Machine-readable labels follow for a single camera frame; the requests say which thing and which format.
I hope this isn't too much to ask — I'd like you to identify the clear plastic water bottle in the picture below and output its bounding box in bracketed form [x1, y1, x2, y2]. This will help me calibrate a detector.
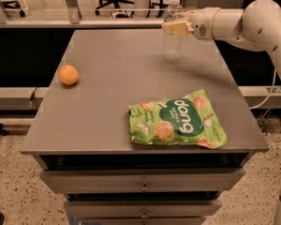
[162, 0, 184, 60]

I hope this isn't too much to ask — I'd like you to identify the grey lower drawer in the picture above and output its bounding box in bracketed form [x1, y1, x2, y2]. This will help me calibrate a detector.
[65, 201, 222, 218]

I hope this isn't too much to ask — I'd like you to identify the white cable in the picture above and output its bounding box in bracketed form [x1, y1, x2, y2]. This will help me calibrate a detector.
[248, 68, 277, 111]

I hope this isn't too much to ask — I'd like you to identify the grey drawer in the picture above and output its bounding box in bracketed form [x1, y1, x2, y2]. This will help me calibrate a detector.
[65, 201, 222, 218]
[40, 168, 245, 194]

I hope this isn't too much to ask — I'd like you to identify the grey top drawer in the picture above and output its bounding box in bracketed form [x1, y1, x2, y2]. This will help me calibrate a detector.
[40, 168, 245, 194]

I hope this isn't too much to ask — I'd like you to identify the metal railing bar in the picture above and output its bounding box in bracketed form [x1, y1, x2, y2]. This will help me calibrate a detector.
[0, 19, 163, 29]

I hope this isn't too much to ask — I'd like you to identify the orange fruit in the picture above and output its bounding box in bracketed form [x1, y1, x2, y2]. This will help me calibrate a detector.
[58, 65, 79, 85]

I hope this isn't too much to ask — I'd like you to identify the black cable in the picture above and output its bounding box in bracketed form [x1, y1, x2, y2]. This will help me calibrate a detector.
[29, 86, 40, 111]

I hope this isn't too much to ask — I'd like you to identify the green dang snack bag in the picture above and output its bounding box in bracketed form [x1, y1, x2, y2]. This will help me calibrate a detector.
[128, 89, 227, 149]

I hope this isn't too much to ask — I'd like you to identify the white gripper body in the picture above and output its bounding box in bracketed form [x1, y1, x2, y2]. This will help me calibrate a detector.
[188, 7, 220, 40]

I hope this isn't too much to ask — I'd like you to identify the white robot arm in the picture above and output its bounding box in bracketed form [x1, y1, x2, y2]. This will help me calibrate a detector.
[162, 0, 281, 80]

